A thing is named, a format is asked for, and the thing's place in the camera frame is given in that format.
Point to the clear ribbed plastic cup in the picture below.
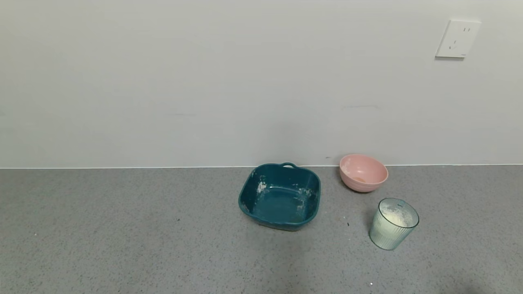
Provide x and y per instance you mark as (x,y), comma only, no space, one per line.
(386,237)

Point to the pink ribbed bowl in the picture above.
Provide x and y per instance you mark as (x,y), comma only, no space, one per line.
(363,173)

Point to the teal square plastic basin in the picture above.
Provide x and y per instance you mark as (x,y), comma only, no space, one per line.
(282,204)

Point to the white wall socket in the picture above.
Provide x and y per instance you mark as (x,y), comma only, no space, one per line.
(457,38)

